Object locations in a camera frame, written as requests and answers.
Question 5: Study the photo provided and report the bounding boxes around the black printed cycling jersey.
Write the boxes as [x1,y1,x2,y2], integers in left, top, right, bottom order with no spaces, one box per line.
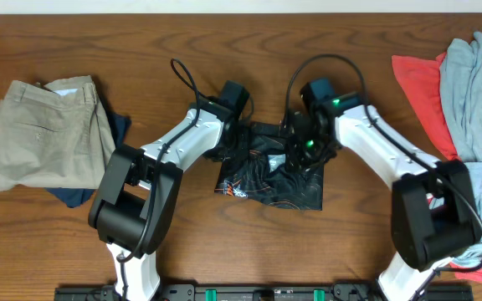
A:
[214,122,324,211]

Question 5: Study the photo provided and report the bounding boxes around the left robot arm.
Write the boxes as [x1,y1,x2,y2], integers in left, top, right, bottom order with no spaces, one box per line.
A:
[88,81,249,300]

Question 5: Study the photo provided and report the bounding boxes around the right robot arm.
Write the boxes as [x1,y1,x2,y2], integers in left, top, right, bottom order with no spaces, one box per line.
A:
[286,79,482,300]

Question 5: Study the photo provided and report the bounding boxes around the dark navy folded garment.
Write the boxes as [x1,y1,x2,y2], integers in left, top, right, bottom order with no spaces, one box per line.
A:
[46,112,131,208]

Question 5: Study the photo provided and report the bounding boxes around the red shirt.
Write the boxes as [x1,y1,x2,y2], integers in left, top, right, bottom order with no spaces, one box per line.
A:
[392,54,482,283]

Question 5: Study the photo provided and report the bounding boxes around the folded khaki shorts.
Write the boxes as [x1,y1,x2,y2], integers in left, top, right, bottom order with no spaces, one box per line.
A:
[0,76,115,191]

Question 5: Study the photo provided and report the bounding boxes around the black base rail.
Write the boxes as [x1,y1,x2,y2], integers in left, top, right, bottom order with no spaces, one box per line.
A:
[54,283,474,301]

